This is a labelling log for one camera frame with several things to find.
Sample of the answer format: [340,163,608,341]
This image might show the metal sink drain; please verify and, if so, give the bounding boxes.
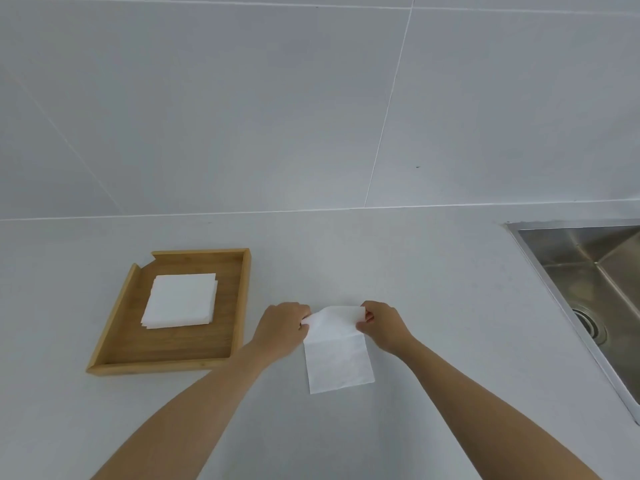
[571,306,609,345]

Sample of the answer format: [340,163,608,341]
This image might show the person's right forearm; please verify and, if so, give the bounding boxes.
[397,337,603,480]

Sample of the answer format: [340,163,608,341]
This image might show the wooden tray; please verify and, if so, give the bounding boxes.
[86,248,251,375]

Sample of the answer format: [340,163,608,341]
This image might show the person's left hand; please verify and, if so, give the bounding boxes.
[248,302,312,367]

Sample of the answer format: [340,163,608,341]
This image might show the person's left forearm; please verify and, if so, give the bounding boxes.
[89,342,273,480]

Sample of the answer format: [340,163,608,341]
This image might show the stainless steel sink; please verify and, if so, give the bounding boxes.
[505,220,640,425]

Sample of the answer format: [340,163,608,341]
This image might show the person's right hand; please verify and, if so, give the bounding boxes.
[355,301,417,356]

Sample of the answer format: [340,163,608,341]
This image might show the stack of white napkins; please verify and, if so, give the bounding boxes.
[140,273,219,330]

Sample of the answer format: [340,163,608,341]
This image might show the white paper napkin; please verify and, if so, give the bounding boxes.
[301,305,376,395]

